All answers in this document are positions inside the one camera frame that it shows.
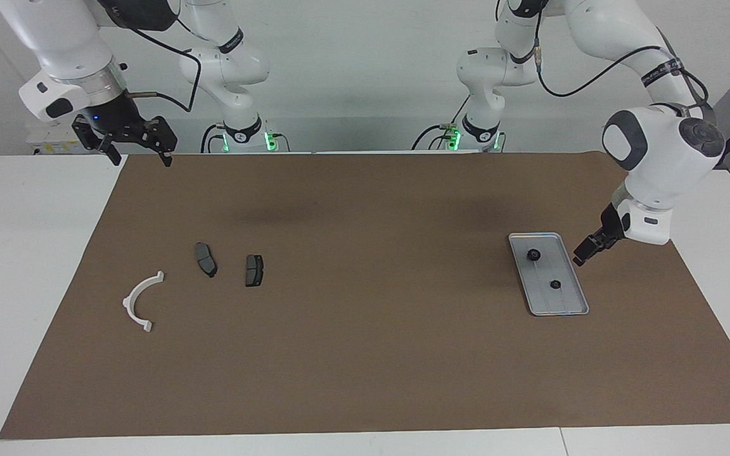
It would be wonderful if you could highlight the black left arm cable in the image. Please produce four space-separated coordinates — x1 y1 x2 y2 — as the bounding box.
533 13 714 127

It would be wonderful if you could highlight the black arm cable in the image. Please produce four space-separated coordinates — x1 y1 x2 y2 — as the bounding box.
102 0 204 115
533 13 714 127

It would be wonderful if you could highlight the short dark brake pad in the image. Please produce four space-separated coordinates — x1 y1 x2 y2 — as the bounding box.
245 254 265 288

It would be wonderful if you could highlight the brown paper table mat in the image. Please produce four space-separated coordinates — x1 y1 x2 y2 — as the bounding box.
0 152 730 440

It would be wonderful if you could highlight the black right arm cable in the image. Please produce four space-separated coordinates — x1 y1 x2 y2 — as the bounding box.
102 0 204 115

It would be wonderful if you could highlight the white semicircular bracket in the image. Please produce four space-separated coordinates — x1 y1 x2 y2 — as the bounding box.
122 271 166 333

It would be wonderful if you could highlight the silver metal tray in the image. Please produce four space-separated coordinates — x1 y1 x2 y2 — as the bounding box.
508 232 590 317

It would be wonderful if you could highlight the black right base cable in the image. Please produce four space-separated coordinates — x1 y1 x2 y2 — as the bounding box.
200 123 229 154

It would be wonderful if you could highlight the long dark brake pad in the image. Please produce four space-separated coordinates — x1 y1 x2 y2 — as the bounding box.
195 242 219 279

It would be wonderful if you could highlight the black base cable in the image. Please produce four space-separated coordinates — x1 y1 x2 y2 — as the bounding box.
200 123 229 154
411 95 473 151

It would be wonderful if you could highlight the white power box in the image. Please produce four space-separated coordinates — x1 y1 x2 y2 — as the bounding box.
26 127 96 155

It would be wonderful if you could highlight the black left base cable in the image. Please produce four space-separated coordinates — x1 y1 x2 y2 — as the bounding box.
411 95 473 151

